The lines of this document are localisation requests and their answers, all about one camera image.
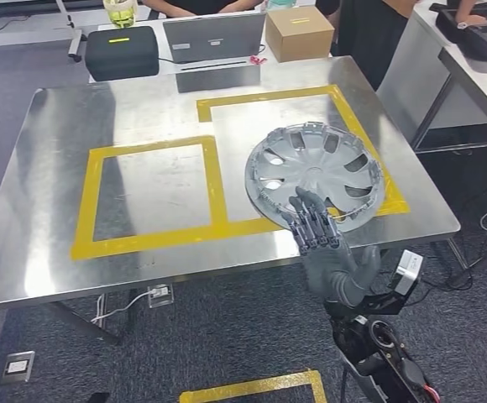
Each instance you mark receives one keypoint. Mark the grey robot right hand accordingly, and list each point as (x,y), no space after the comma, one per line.
(331,272)

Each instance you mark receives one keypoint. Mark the silver wheel hubcap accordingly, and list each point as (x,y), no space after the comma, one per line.
(315,172)

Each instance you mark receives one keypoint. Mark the yellow floor tape outline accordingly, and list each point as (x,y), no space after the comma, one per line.
(248,386)

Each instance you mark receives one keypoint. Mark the large yellow tape rectangle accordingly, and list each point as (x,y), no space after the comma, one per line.
(269,95)

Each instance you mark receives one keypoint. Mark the steel floor socket box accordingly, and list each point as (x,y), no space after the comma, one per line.
(160,296)
(17,367)

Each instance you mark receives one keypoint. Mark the small red object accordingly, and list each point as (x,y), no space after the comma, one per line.
(258,59)

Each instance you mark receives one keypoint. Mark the person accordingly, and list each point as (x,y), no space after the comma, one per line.
(176,8)
(369,39)
(472,19)

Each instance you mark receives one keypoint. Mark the brown cardboard box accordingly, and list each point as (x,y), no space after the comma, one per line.
(298,36)

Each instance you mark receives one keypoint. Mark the teal item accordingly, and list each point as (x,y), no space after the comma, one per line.
(281,4)

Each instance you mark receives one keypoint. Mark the grey laptop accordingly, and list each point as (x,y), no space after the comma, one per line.
(214,36)

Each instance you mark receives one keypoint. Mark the small yellow tape rectangle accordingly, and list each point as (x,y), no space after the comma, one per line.
(84,222)

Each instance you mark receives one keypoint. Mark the black flat object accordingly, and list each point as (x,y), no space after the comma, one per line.
(98,397)

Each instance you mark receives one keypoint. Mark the black carrying case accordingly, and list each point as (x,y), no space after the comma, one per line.
(122,55)

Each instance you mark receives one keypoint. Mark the clear cup yellow contents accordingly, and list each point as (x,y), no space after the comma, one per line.
(120,14)

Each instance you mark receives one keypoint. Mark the small steel table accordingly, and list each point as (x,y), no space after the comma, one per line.
(58,122)

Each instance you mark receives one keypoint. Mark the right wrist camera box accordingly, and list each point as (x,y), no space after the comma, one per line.
(407,272)

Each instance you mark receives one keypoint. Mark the white frame table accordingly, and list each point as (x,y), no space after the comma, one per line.
(73,47)

